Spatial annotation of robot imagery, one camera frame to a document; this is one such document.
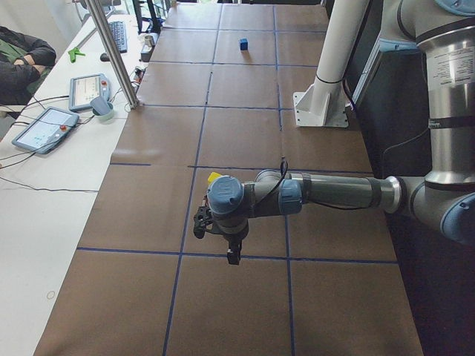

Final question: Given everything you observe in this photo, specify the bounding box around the teach pendant tablet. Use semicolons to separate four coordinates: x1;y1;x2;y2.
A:
12;107;79;154
68;73;111;112

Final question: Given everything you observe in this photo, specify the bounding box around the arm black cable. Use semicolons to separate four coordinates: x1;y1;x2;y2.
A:
253;156;364;212

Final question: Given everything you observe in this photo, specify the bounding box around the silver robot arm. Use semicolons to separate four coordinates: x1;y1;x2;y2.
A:
193;1;474;265

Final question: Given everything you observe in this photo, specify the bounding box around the blue cube block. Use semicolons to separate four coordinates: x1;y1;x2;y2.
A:
239;38;249;51

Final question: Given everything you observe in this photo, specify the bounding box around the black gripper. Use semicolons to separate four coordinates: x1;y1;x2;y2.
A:
223;226;248;265

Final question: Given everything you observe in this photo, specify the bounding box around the near teach pendant tablet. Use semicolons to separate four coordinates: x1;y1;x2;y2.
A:
12;107;79;154

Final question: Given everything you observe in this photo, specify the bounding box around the black keyboard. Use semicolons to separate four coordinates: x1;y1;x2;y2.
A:
108;21;128;53

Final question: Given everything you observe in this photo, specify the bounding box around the small metal cylinder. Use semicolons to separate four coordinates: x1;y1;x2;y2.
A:
144;35;155;47

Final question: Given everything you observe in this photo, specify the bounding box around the blue cup on tape roll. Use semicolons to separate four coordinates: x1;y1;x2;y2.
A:
91;96;114;122

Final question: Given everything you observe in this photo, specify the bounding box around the green plastic clamp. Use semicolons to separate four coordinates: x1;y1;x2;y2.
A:
68;47;85;63

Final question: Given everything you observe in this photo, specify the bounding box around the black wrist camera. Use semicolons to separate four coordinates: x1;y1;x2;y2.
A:
193;205;214;239

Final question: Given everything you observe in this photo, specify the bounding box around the aluminium frame post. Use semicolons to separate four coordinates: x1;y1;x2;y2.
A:
85;0;140;109

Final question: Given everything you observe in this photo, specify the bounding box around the far teach pendant tablet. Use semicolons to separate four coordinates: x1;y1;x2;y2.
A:
68;73;111;112

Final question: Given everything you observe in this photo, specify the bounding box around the white camera pole mount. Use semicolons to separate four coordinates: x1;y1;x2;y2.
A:
293;0;370;128

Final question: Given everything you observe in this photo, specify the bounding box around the seated person dark jacket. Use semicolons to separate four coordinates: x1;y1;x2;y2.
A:
1;26;56;106

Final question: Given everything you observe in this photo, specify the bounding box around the yellow cube block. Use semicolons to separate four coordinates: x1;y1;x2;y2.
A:
207;172;222;185

